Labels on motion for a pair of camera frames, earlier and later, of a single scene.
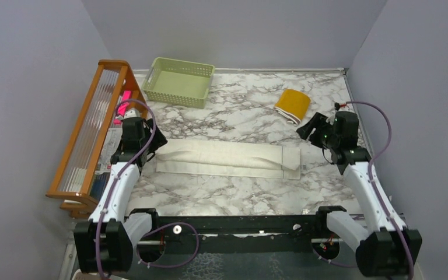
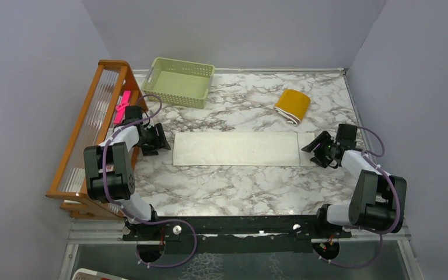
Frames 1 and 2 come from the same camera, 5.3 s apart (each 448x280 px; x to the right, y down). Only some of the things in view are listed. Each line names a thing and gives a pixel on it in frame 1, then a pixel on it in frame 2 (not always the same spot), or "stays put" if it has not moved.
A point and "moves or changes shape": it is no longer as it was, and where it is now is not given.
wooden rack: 114,80 stays put
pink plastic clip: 123,108 stays put
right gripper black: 318,121 → 323,137
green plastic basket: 178,83 stays put
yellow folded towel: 293,104 stays put
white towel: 223,158 moves or changes shape
